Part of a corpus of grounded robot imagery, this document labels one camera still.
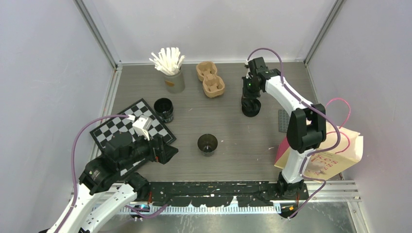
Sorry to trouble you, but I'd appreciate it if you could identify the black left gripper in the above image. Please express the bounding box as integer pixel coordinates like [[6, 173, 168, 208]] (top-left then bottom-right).
[[120, 128, 178, 169]]

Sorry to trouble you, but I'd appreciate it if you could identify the grey straw holder cup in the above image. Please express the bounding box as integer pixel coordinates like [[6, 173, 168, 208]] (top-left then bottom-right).
[[163, 70, 185, 94]]

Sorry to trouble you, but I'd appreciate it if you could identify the brown cardboard cup carrier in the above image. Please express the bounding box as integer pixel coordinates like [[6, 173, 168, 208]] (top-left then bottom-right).
[[196, 61, 225, 98]]

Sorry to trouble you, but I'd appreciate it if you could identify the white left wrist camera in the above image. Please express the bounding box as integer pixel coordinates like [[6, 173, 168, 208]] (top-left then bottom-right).
[[127, 115, 153, 141]]

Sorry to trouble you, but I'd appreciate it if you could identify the paper bag with pink handles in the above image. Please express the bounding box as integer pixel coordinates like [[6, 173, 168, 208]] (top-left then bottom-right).
[[274, 98, 363, 180]]

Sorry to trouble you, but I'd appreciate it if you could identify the black white chessboard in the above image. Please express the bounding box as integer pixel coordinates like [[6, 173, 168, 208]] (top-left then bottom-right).
[[86, 99, 176, 180]]

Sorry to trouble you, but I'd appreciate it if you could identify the grey lego baseplate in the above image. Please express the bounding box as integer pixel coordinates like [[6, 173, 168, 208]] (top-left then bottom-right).
[[278, 109, 290, 133]]

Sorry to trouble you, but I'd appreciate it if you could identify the single black coffee cup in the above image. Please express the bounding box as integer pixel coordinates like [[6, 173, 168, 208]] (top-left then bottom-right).
[[197, 133, 218, 156]]

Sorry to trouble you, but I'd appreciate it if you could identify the white paper straws bundle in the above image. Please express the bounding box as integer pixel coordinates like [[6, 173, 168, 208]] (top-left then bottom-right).
[[149, 47, 185, 76]]

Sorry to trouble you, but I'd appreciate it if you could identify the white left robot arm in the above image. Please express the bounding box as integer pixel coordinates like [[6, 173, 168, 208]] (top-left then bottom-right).
[[45, 132, 179, 233]]

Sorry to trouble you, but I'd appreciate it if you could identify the stack of black cups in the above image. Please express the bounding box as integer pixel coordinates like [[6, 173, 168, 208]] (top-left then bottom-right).
[[154, 98, 174, 123]]

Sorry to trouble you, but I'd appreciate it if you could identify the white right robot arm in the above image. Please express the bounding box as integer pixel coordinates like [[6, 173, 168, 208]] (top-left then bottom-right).
[[241, 57, 326, 199]]

